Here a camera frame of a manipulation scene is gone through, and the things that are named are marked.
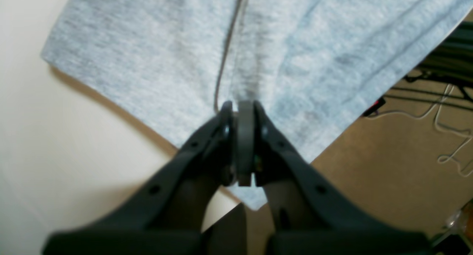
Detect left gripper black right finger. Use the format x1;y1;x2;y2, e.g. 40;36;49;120
254;102;432;255

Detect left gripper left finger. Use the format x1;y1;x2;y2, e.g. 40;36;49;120
42;101;235;255

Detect grey T-shirt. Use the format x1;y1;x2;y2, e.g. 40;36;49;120
41;0;473;210

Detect loose cables on floor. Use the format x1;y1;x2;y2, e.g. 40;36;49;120
362;55;473;178

